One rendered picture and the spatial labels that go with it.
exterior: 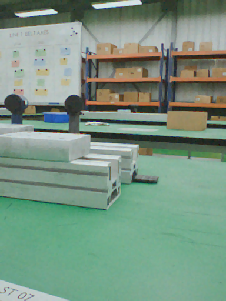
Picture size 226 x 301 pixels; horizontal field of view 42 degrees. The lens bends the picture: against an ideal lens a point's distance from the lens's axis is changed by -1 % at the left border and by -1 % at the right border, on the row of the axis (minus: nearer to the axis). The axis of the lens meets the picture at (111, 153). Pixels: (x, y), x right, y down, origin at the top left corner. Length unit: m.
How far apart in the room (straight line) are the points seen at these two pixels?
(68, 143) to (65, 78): 3.34
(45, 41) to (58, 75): 0.46
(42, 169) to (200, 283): 0.36
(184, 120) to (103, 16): 10.15
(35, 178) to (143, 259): 0.29
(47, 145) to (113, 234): 0.21
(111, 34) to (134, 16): 1.05
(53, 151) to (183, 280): 0.32
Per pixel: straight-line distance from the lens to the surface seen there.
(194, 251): 0.43
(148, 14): 11.87
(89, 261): 0.38
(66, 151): 0.54
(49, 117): 3.10
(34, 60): 4.13
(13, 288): 0.35
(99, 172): 0.54
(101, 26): 12.36
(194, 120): 2.54
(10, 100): 1.03
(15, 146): 0.59
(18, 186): 0.61
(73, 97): 0.93
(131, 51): 10.65
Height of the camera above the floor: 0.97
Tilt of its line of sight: 9 degrees down
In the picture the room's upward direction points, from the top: 1 degrees clockwise
